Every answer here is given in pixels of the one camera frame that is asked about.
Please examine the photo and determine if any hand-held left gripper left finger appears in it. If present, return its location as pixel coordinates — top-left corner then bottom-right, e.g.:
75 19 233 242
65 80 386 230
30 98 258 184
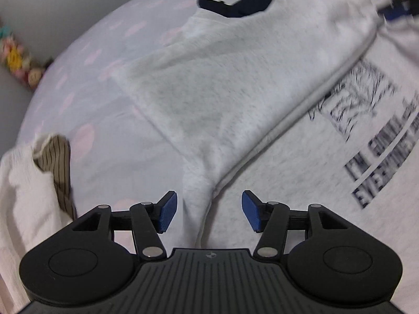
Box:
70 190 178 259

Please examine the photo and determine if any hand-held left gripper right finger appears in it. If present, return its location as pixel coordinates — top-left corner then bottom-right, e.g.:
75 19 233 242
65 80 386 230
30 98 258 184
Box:
241 190 349 259

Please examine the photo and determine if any light grey printed sweatshirt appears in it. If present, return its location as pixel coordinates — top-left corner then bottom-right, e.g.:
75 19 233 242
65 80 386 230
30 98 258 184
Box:
111 0 419 256

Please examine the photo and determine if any brown striped cloth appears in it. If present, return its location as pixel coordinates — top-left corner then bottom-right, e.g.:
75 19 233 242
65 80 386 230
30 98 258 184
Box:
33 133 77 220

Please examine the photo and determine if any white knit cloth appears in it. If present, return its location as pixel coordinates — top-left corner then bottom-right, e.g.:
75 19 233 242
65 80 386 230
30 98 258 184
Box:
0 144 76 314

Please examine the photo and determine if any column of stuffed toys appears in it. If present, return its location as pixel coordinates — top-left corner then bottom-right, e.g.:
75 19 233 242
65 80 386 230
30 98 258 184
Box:
0 20 54 92

